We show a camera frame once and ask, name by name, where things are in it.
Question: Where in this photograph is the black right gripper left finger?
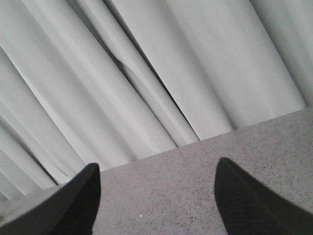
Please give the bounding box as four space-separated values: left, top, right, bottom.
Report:
0 163 101 235

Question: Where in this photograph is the pale green pleated curtain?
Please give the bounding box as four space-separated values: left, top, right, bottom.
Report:
0 0 313 201

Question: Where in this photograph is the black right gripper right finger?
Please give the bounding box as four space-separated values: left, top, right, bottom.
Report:
214 158 313 235

